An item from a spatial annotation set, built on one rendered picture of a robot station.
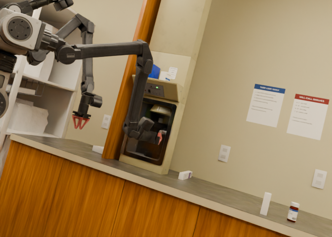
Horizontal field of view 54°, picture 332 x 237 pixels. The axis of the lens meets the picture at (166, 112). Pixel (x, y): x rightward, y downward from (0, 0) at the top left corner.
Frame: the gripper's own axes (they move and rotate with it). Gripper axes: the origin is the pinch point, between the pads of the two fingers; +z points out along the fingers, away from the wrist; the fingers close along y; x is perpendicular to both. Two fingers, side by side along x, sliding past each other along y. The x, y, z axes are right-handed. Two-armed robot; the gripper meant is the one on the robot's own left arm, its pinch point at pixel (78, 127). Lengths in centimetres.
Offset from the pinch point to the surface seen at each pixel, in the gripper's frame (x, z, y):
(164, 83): -38, -39, 22
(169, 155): -46, 4, 38
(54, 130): 83, 15, 75
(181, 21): -33, -83, 33
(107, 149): -8.7, 10.0, 23.3
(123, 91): -9.0, -28.8, 24.8
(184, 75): -45, -48, 33
